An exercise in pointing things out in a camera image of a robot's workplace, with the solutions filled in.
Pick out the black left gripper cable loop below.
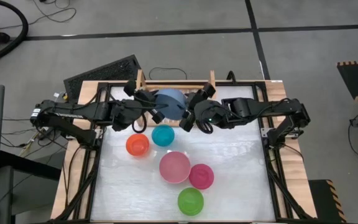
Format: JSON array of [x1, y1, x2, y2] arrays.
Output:
[[131, 111, 148, 134]]

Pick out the small magenta bowl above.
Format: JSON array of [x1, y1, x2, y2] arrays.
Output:
[[188, 163, 215, 191]]

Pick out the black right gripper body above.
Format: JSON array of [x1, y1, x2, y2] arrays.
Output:
[[193, 98, 230, 130]]

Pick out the large blue bowl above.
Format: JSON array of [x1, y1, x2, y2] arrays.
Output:
[[154, 88, 189, 121]]

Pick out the black cable at table edge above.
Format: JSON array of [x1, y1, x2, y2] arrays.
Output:
[[226, 70, 238, 85]]

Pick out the large pink bowl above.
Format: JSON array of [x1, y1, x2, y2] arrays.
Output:
[[158, 151, 192, 185]]

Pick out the small orange bowl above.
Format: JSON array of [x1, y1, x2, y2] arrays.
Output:
[[125, 133, 151, 157]]

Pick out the black table frame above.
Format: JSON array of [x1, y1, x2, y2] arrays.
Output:
[[50, 80, 320, 224]]

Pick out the small green translucent bowl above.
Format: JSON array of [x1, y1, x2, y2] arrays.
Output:
[[177, 187, 205, 217]]

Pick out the thin black floor cable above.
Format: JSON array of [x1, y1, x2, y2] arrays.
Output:
[[148, 66, 188, 81]]

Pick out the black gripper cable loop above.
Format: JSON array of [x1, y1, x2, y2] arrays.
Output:
[[195, 119, 214, 136], [131, 111, 148, 134]]

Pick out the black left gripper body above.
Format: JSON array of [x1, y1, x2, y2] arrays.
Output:
[[111, 98, 145, 132]]

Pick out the long thin floor cable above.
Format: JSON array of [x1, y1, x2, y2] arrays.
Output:
[[0, 0, 78, 31]]

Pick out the small teal bowl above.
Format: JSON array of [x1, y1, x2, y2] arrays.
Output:
[[150, 124, 176, 148]]

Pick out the black right gripper cable loop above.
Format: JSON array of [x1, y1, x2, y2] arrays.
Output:
[[195, 119, 214, 136]]

